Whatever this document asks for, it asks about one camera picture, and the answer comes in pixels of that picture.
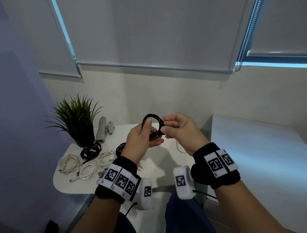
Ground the person's right forearm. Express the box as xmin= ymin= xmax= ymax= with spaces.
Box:
xmin=213 ymin=180 xmax=295 ymax=233

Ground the person's right hand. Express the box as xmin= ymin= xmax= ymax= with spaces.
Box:
xmin=160 ymin=113 xmax=210 ymax=157

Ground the metal bead chain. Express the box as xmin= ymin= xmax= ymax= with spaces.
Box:
xmin=235 ymin=0 xmax=263 ymax=72

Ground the thin black cable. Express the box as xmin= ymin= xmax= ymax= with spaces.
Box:
xmin=116 ymin=142 xmax=127 ymax=157

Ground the green plant in black pot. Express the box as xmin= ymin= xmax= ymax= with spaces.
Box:
xmin=44 ymin=93 xmax=104 ymax=148

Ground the beige charging cable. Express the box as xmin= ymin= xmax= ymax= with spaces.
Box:
xmin=58 ymin=153 xmax=81 ymax=175

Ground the person's leg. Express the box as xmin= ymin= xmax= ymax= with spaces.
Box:
xmin=165 ymin=193 xmax=217 ymax=233
xmin=115 ymin=212 xmax=137 ymax=233

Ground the thick white cable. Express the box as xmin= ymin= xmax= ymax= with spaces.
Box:
xmin=176 ymin=140 xmax=187 ymax=154

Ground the person's left leg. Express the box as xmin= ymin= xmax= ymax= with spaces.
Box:
xmin=115 ymin=212 xmax=137 ymax=233

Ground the off-white usb cable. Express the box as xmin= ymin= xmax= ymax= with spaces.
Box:
xmin=97 ymin=150 xmax=117 ymax=168

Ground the white charging cable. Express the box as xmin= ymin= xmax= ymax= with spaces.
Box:
xmin=69 ymin=161 xmax=100 ymax=183

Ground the wide white roller blind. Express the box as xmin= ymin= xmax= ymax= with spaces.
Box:
xmin=51 ymin=0 xmax=248 ymax=73

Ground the thin black camera cord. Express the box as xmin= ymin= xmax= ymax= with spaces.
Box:
xmin=193 ymin=190 xmax=217 ymax=200
xmin=124 ymin=202 xmax=138 ymax=216

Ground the person's right leg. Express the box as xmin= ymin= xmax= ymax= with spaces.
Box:
xmin=165 ymin=193 xmax=217 ymax=233

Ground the grey oblong device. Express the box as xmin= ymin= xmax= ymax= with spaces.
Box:
xmin=96 ymin=116 xmax=107 ymax=144

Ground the short black usb cable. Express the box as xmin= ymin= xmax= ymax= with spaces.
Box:
xmin=141 ymin=113 xmax=166 ymax=140

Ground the black wristband with marker tags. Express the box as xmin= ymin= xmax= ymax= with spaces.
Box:
xmin=191 ymin=142 xmax=241 ymax=190
xmin=95 ymin=156 xmax=142 ymax=205

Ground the person's left hand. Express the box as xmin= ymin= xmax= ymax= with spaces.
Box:
xmin=121 ymin=118 xmax=165 ymax=165

